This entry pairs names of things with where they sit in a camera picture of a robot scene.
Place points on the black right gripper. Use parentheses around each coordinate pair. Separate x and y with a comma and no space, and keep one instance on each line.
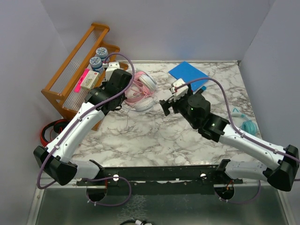
(166,105)

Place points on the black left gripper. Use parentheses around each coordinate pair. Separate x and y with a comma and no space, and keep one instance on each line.
(105,83)

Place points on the white headphones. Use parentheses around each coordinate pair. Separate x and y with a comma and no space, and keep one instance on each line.
(144,106)

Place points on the pink cat-ear headphones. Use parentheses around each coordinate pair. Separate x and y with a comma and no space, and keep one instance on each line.
(143,87)

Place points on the teal cat-ear headphones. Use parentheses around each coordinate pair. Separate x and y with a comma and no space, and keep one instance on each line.
(247,125)

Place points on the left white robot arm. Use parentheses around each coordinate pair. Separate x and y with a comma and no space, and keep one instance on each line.
(55,158)

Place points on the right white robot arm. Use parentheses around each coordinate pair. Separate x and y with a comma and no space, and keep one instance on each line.
(277,165)

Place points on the red black headphones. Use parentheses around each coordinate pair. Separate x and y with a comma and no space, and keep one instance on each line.
(54,127)

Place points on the small cardboard box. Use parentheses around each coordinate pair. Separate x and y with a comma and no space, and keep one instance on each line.
(90,80)

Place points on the blue-lidded jar front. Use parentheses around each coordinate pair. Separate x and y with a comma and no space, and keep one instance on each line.
(96,64)

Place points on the blue-lidded jar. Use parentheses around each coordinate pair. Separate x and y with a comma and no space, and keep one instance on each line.
(96,64)
(102,53)

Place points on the blue-lidded jar rear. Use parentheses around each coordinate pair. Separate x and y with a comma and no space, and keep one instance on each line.
(102,53)

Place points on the wooden tiered shelf rack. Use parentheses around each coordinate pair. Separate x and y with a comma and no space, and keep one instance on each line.
(60,91)

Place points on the blue notebook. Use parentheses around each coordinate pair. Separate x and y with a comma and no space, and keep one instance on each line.
(187,72)

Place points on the blue black marker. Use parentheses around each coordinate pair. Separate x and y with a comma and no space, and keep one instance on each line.
(203,88)

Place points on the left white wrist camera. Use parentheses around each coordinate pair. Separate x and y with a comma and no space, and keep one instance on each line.
(109,68)

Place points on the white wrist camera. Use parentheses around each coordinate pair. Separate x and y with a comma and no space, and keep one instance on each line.
(178,89)
(109,68)

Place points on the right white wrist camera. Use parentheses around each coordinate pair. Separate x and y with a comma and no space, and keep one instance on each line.
(178,89)

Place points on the black front mounting rail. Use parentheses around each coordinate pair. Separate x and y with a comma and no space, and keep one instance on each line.
(160,180)

